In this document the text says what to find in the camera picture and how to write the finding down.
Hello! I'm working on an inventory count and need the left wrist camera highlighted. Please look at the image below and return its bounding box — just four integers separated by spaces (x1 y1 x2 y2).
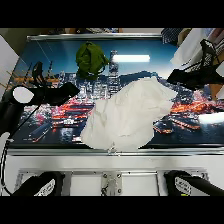
31 61 45 86

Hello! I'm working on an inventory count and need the wooden rack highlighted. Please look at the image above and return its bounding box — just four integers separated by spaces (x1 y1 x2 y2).
6 62 61 88

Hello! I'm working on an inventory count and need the black cable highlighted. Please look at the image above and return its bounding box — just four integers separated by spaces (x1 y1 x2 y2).
0 132 14 196

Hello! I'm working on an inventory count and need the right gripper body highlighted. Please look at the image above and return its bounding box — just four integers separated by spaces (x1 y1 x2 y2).
166 67 215 91

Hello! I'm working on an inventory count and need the checked shirt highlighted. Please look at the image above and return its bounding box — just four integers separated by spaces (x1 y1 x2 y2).
161 28 184 46

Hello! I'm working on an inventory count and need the green garment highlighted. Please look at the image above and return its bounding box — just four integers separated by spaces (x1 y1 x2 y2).
75 41 110 81

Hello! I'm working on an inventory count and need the white garment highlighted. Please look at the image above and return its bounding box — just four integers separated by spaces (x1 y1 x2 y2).
79 76 178 153

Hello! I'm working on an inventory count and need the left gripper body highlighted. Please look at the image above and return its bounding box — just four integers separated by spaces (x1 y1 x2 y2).
43 81 81 107

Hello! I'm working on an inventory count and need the silver frame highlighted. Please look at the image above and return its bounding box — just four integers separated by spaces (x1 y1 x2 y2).
6 33 224 197

